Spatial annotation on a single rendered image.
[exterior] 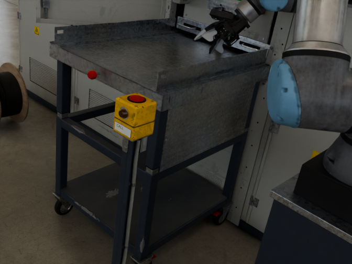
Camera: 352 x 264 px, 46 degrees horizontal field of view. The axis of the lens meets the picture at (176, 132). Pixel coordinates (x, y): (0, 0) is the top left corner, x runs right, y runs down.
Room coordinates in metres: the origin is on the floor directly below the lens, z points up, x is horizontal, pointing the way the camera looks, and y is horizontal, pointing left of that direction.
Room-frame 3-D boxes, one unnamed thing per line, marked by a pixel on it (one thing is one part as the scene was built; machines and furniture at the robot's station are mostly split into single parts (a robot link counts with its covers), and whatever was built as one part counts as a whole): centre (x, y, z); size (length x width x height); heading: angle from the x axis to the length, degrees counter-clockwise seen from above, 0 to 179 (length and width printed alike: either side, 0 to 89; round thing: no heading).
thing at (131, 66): (1.66, 0.10, 0.82); 0.68 x 0.62 x 0.06; 142
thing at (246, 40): (1.97, -0.15, 0.90); 0.54 x 0.05 x 0.06; 52
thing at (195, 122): (1.66, 0.09, 0.46); 0.64 x 0.58 x 0.66; 142
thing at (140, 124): (1.01, 0.12, 0.85); 0.08 x 0.08 x 0.10; 52
